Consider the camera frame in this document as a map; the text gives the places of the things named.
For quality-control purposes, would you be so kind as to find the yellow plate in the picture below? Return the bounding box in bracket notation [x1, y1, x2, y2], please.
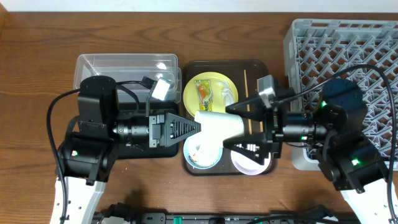
[183, 72, 239, 116]

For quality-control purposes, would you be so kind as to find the grey dishwasher rack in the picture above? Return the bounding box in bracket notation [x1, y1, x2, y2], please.
[283, 19, 397, 161]

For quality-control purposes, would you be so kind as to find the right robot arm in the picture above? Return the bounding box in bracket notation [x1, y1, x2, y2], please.
[223, 75, 397, 223]

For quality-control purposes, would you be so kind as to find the white cup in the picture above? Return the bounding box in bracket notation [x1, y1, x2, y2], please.
[195, 111, 244, 148]

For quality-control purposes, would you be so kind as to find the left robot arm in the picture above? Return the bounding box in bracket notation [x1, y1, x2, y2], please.
[46, 75, 201, 223]

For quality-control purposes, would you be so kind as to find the blue bowl with rice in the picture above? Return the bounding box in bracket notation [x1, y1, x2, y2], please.
[183, 134, 223, 170]

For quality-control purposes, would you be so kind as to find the white lilac bowl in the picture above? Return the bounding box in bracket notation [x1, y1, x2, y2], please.
[230, 151, 271, 175]

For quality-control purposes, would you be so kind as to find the wooden chopstick left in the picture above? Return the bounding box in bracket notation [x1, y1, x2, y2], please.
[244, 70, 252, 134]

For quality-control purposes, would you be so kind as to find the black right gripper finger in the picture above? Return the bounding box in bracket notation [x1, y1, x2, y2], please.
[223, 133, 270, 165]
[225, 95, 268, 121]

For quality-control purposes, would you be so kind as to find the dark brown serving tray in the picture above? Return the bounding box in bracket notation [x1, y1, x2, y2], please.
[183, 59, 269, 177]

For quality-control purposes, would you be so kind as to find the black equipment rail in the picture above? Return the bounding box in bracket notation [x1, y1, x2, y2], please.
[91, 203, 359, 224]

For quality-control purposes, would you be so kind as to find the green orange snack wrapper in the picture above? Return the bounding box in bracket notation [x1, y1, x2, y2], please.
[194, 80, 213, 111]

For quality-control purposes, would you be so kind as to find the black plastic bin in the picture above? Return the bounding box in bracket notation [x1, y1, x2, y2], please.
[113, 103, 178, 159]

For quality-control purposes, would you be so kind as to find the white napkin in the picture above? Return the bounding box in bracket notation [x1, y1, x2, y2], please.
[217, 80, 235, 106]

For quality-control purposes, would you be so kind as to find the clear plastic bin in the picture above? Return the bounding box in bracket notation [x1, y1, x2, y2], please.
[73, 54, 182, 104]

